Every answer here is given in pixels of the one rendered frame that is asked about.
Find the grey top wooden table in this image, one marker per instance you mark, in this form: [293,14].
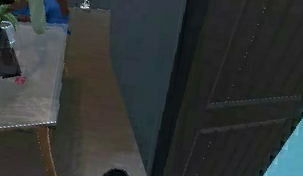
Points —
[22,102]

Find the dark brown room door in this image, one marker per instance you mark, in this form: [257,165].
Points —
[245,101]

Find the blue cushion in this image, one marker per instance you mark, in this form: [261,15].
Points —
[53,11]

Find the green plant in white pot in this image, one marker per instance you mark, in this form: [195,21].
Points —
[0,19]

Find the small silver object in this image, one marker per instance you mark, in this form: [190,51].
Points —
[85,4]

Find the small red object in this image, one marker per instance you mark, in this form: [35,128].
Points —
[20,80]

